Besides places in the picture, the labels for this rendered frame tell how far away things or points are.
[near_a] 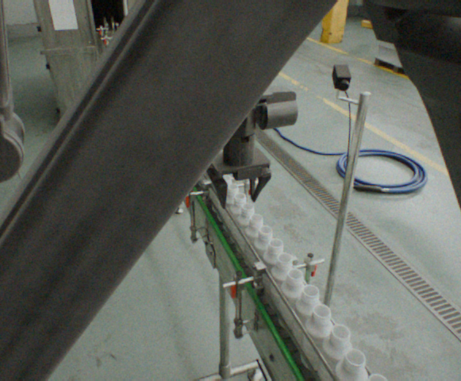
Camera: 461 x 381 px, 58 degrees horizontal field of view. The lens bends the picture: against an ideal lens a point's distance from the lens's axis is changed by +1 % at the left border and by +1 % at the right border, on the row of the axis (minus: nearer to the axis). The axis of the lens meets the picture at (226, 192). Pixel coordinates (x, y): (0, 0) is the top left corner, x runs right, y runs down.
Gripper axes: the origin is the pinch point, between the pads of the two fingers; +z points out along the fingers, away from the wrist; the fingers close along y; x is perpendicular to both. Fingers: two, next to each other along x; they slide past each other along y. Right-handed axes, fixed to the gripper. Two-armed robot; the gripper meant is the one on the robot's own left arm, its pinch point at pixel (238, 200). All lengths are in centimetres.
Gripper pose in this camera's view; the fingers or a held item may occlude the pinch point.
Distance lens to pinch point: 79.1
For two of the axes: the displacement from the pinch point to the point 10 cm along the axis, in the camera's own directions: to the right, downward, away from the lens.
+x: 3.4, 5.0, -7.9
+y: -9.4, 1.9, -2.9
